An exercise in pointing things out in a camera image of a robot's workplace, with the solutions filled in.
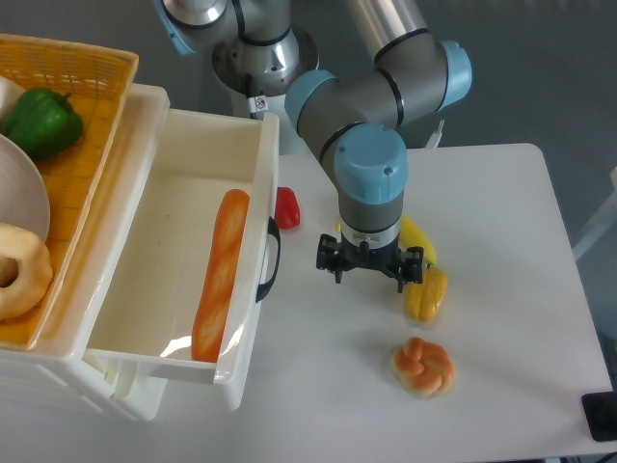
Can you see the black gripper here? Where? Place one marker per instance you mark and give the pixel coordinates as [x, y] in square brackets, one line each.
[339, 256]

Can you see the white drawer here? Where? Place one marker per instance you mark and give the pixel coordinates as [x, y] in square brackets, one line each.
[143, 329]

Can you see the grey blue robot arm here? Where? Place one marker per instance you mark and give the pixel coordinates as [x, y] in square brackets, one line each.
[352, 129]

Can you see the white drawer cabinet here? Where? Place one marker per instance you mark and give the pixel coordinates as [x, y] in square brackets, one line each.
[58, 371]

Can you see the yellow toy banana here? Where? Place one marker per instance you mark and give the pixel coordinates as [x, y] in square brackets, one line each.
[411, 235]

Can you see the yellow toy bell pepper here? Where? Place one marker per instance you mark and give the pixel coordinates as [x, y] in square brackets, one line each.
[423, 301]

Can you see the red toy bell pepper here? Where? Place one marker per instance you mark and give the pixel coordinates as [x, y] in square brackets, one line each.
[287, 211]

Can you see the orange knotted bread roll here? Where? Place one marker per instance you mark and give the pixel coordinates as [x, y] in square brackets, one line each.
[423, 368]

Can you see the orange toy baguette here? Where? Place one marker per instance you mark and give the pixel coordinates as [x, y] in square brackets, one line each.
[212, 312]

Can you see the black device at edge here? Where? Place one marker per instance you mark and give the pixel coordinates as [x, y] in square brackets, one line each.
[600, 413]

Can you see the beige toy donut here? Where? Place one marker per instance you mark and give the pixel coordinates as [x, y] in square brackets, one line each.
[33, 270]

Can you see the yellow woven basket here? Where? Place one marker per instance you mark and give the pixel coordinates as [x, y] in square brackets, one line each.
[97, 79]

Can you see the white plate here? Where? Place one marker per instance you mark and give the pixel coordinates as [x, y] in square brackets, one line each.
[24, 199]

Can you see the green toy bell pepper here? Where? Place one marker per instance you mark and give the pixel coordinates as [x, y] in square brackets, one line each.
[43, 123]

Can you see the white toy radish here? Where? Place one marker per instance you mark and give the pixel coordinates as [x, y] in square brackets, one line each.
[10, 92]

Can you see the white cable plug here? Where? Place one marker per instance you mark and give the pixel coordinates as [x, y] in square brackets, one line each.
[435, 138]

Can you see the white frame at right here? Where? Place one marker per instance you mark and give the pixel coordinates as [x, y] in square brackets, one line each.
[598, 224]

